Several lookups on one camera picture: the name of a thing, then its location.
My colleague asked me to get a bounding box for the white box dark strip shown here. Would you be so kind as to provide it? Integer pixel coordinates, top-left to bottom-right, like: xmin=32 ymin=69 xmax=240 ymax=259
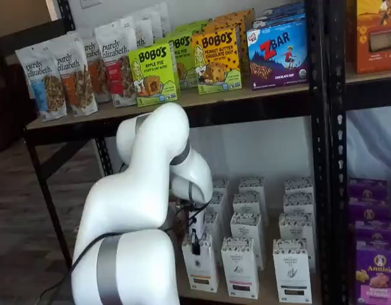
xmin=272 ymin=238 xmax=313 ymax=304

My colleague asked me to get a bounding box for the dark brown furniture piece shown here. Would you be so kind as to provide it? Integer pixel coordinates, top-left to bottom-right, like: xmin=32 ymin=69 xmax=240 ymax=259
xmin=0 ymin=22 xmax=37 ymax=155

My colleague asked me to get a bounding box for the yellow Bobo's peanut butter box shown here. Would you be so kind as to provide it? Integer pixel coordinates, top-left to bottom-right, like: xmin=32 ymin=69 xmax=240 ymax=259
xmin=223 ymin=8 xmax=256 ymax=76
xmin=191 ymin=27 xmax=243 ymax=95
xmin=211 ymin=14 xmax=248 ymax=86

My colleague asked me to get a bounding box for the orange snack box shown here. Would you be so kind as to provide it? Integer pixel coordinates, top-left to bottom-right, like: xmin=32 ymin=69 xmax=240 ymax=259
xmin=346 ymin=0 xmax=391 ymax=74

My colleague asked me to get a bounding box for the purple blue Zbar box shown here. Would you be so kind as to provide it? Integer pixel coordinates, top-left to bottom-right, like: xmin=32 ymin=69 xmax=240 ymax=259
xmin=246 ymin=20 xmax=310 ymax=92
xmin=262 ymin=1 xmax=306 ymax=17
xmin=252 ymin=12 xmax=307 ymax=29

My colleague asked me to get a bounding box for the granola bag red label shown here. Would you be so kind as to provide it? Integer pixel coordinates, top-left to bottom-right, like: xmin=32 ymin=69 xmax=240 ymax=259
xmin=94 ymin=20 xmax=139 ymax=108

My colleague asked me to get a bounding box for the granola bag blue label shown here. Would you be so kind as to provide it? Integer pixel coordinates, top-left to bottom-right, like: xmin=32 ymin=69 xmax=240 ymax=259
xmin=15 ymin=41 xmax=69 ymax=123

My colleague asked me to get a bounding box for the white plastic sheet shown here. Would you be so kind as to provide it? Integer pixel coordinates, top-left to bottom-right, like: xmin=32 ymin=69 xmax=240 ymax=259
xmin=346 ymin=106 xmax=391 ymax=184

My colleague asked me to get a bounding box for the white box pink strip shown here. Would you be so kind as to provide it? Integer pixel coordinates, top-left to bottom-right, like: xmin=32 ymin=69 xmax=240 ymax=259
xmin=220 ymin=236 xmax=260 ymax=299

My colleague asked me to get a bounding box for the green Bobo's apple pie box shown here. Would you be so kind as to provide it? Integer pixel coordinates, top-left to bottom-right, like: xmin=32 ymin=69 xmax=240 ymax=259
xmin=128 ymin=43 xmax=182 ymax=108
xmin=165 ymin=30 xmax=197 ymax=90
xmin=175 ymin=18 xmax=213 ymax=36

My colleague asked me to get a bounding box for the white box yellow strip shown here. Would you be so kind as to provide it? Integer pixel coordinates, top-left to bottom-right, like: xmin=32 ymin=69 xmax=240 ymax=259
xmin=182 ymin=234 xmax=220 ymax=292

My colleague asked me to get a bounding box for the white granola bag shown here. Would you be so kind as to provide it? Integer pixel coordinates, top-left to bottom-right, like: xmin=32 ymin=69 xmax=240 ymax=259
xmin=147 ymin=2 xmax=169 ymax=42
xmin=121 ymin=12 xmax=155 ymax=53

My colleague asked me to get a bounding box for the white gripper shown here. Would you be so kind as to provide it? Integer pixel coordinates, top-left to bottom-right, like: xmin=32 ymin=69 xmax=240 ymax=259
xmin=187 ymin=205 xmax=206 ymax=255

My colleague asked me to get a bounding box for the granola bag orange label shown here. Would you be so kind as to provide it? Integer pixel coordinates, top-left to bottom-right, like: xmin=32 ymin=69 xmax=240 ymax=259
xmin=54 ymin=33 xmax=99 ymax=117
xmin=82 ymin=35 xmax=113 ymax=104

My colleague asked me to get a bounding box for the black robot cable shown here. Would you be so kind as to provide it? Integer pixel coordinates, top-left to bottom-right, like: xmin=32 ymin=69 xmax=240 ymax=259
xmin=33 ymin=196 xmax=213 ymax=296

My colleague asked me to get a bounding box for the purple Annie's box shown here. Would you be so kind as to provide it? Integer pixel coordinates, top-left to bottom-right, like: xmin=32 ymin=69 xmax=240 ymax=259
xmin=347 ymin=179 xmax=389 ymax=204
xmin=355 ymin=241 xmax=391 ymax=305
xmin=354 ymin=220 xmax=391 ymax=247
xmin=347 ymin=200 xmax=391 ymax=225

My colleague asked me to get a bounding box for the white organic pantry box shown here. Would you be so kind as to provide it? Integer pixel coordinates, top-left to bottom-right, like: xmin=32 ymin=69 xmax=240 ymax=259
xmin=209 ymin=191 xmax=227 ymax=217
xmin=213 ymin=178 xmax=231 ymax=198
xmin=204 ymin=209 xmax=221 ymax=240
xmin=238 ymin=177 xmax=265 ymax=195
xmin=232 ymin=191 xmax=265 ymax=217
xmin=278 ymin=212 xmax=316 ymax=274
xmin=282 ymin=192 xmax=314 ymax=217
xmin=230 ymin=212 xmax=267 ymax=271
xmin=284 ymin=178 xmax=314 ymax=196

